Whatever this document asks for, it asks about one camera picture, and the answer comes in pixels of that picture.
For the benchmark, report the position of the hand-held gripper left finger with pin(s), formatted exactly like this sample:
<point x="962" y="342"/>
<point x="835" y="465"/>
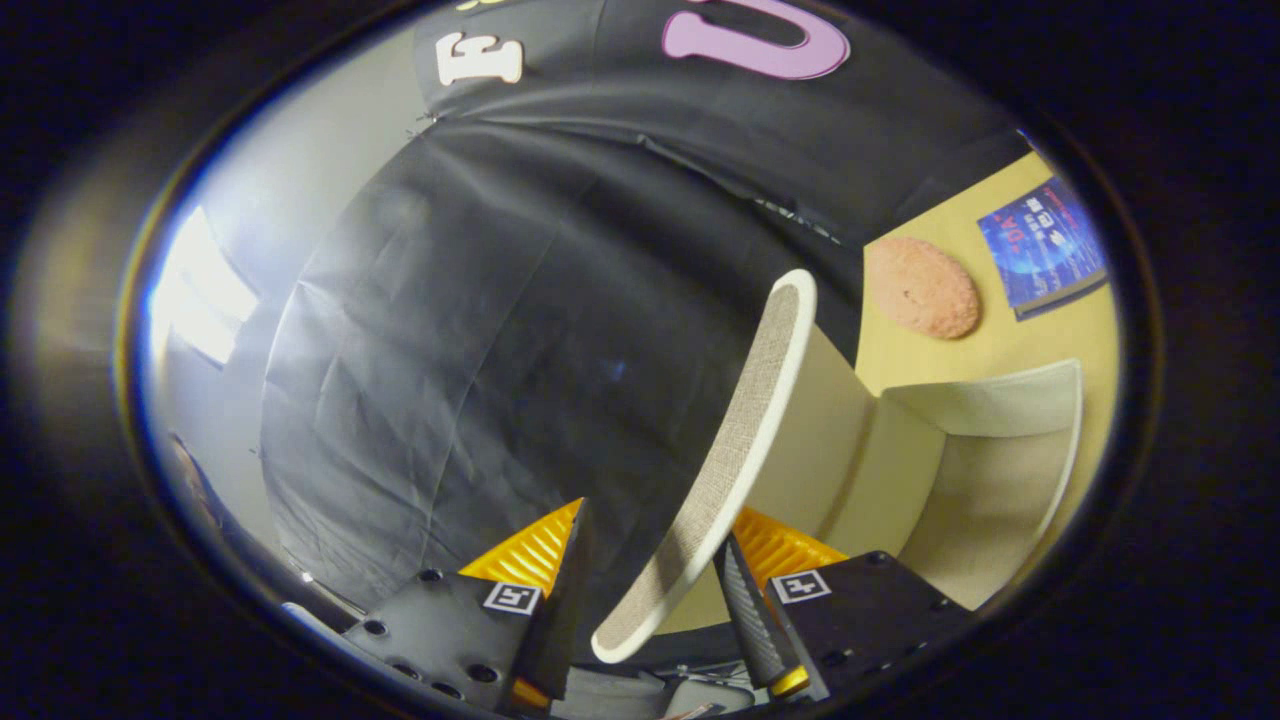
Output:
<point x="570" y="600"/>

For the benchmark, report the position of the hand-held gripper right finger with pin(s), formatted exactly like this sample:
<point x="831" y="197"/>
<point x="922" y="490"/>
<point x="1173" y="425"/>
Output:
<point x="750" y="620"/>

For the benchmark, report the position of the beige fabric storage box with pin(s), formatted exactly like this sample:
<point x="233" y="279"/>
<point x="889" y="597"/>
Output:
<point x="740" y="440"/>

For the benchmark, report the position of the black backdrop cloth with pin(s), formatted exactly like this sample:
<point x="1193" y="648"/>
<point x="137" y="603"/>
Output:
<point x="480" y="350"/>

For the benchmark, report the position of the orange sponge ball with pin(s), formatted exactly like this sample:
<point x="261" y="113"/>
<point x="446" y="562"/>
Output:
<point x="920" y="288"/>

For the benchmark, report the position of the blue cover book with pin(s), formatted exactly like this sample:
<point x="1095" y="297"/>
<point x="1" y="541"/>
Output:
<point x="1045" y="245"/>

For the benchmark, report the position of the ceiling light panel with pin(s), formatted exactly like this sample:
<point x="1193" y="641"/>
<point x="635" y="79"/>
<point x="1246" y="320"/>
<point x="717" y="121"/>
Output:
<point x="205" y="290"/>

